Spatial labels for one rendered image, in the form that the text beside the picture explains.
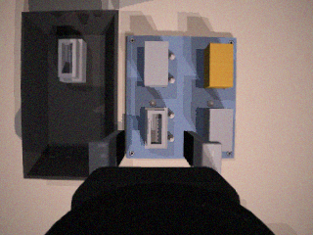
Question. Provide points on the yellow rectangular block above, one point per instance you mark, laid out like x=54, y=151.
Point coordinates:
x=218, y=66

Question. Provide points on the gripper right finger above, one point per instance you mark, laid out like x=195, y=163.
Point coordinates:
x=199, y=151

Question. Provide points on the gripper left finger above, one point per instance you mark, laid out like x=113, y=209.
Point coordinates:
x=109, y=151

